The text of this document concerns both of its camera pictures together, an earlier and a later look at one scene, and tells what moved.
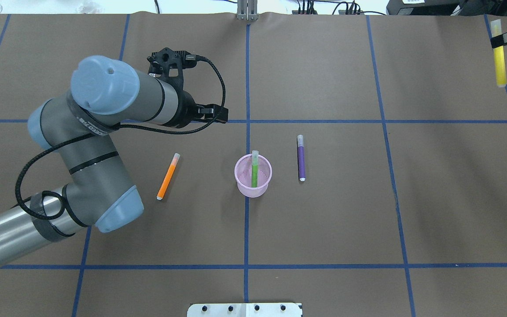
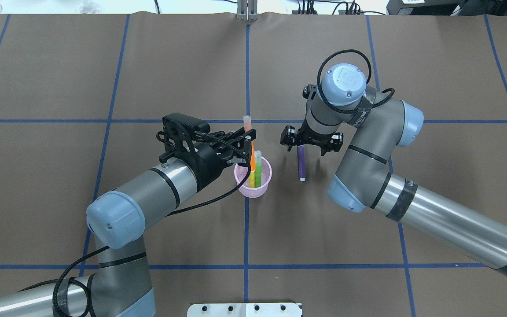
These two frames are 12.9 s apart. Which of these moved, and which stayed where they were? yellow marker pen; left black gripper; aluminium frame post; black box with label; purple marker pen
Moved: yellow marker pen; left black gripper
Stayed: black box with label; purple marker pen; aluminium frame post
